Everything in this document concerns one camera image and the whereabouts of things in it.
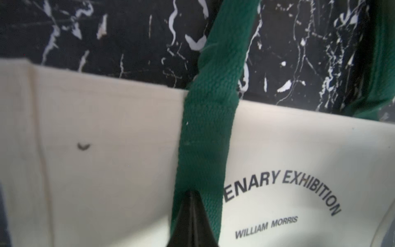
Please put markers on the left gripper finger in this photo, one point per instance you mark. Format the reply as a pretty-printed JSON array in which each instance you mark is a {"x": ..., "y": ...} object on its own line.
[{"x": 192, "y": 227}]

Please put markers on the cream tote bag green handles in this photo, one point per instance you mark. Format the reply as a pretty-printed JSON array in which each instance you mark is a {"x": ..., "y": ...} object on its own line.
[{"x": 298, "y": 97}]

